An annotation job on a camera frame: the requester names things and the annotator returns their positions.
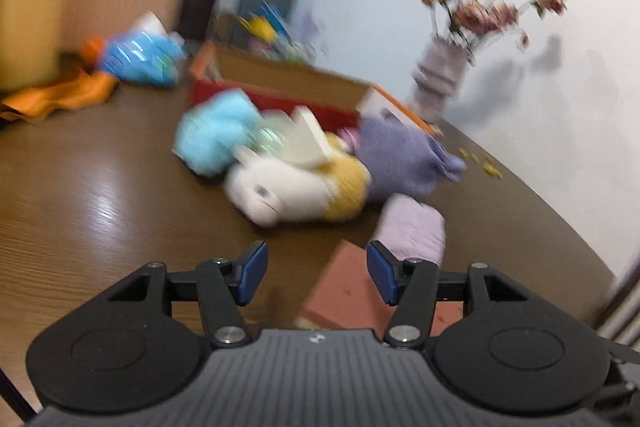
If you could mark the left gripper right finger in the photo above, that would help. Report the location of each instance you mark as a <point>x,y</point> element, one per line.
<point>414,287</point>

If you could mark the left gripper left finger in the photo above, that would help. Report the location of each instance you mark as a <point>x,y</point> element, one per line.
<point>221,287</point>

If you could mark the lilac towel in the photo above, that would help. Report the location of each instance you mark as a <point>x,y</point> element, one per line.
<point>409,229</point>

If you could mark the purple knitted cloth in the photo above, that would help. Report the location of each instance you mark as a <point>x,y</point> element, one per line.
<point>403,160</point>

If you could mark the blue fluffy plush toy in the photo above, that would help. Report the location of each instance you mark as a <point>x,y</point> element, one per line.
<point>209,133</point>

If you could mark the yellow crumbs on table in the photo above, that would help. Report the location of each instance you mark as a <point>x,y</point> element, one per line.
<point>487,164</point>

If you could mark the red cardboard box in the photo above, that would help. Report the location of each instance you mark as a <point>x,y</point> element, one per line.
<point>336,101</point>

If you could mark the pinkish ceramic vase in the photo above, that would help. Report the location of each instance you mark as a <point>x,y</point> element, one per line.
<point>437,77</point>

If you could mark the orange cloth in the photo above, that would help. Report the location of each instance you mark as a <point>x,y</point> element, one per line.
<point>82,85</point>

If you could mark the blue tissue packet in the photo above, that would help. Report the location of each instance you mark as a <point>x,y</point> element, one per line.
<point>147,53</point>

